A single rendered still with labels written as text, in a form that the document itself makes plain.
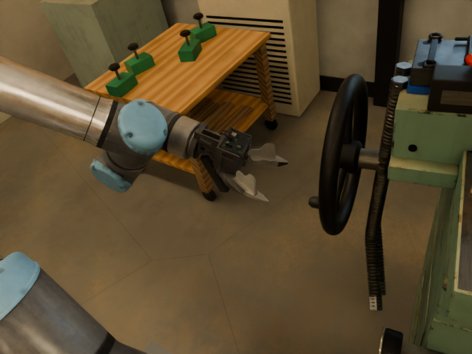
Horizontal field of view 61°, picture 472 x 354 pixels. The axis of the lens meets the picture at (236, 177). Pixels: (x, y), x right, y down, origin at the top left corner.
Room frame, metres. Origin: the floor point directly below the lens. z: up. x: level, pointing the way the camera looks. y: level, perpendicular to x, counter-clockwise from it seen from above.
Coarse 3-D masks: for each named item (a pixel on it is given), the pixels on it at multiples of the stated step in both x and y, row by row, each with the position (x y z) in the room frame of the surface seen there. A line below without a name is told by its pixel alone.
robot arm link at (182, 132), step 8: (184, 120) 0.74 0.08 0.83; (192, 120) 0.75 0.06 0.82; (176, 128) 0.73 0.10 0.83; (184, 128) 0.72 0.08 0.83; (192, 128) 0.72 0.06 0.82; (176, 136) 0.71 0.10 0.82; (184, 136) 0.71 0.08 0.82; (192, 136) 0.71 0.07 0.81; (168, 144) 0.71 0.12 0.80; (176, 144) 0.71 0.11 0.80; (184, 144) 0.70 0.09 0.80; (176, 152) 0.71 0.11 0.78; (184, 152) 0.70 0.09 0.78
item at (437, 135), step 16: (400, 96) 0.46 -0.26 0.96; (416, 96) 0.46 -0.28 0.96; (400, 112) 0.44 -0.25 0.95; (416, 112) 0.42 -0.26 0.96; (432, 112) 0.41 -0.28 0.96; (448, 112) 0.40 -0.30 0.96; (400, 128) 0.43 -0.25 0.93; (416, 128) 0.42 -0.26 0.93; (432, 128) 0.41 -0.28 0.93; (448, 128) 0.40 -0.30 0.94; (464, 128) 0.39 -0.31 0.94; (400, 144) 0.43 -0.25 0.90; (416, 144) 0.42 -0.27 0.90; (432, 144) 0.41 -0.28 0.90; (448, 144) 0.40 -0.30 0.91; (464, 144) 0.39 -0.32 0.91; (432, 160) 0.41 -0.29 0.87; (448, 160) 0.40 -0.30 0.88
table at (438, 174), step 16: (400, 160) 0.43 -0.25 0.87; (416, 160) 0.42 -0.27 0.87; (464, 160) 0.37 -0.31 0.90; (400, 176) 0.41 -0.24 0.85; (416, 176) 0.40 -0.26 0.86; (432, 176) 0.39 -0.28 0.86; (448, 176) 0.38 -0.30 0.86; (464, 176) 0.34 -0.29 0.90; (464, 192) 0.32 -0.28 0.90; (464, 208) 0.29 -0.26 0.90; (464, 224) 0.27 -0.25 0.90; (464, 240) 0.25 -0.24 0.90; (464, 256) 0.23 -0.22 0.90; (448, 272) 0.25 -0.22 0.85; (464, 272) 0.21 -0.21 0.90; (448, 288) 0.22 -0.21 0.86; (464, 288) 0.20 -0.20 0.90; (448, 304) 0.20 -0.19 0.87; (464, 304) 0.19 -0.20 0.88; (464, 320) 0.18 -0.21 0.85
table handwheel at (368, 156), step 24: (336, 96) 0.52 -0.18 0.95; (360, 96) 0.61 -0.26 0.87; (336, 120) 0.47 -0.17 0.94; (360, 120) 0.63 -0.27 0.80; (336, 144) 0.45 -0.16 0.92; (360, 144) 0.53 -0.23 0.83; (336, 168) 0.43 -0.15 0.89; (360, 168) 0.50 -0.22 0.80; (336, 192) 0.42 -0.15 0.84; (336, 216) 0.42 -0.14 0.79
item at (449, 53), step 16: (416, 48) 0.52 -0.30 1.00; (448, 48) 0.49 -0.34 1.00; (464, 48) 0.48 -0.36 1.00; (416, 64) 0.47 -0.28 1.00; (432, 64) 0.46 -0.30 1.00; (448, 64) 0.45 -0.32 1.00; (464, 64) 0.45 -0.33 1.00; (416, 80) 0.46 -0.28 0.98; (432, 80) 0.42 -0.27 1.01; (448, 80) 0.41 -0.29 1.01; (464, 80) 0.40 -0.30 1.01; (432, 96) 0.42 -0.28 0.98; (448, 96) 0.40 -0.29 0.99; (464, 96) 0.39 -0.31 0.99; (464, 112) 0.39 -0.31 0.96
